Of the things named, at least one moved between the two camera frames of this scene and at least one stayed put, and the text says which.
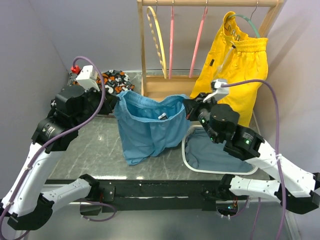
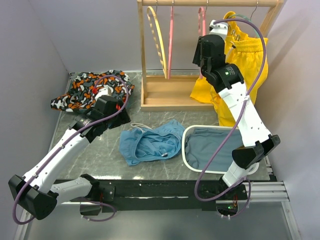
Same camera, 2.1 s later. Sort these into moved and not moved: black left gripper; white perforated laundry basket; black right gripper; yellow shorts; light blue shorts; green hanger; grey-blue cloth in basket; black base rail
Moved: black left gripper; black right gripper; light blue shorts
Not moved: black base rail; white perforated laundry basket; green hanger; grey-blue cloth in basket; yellow shorts
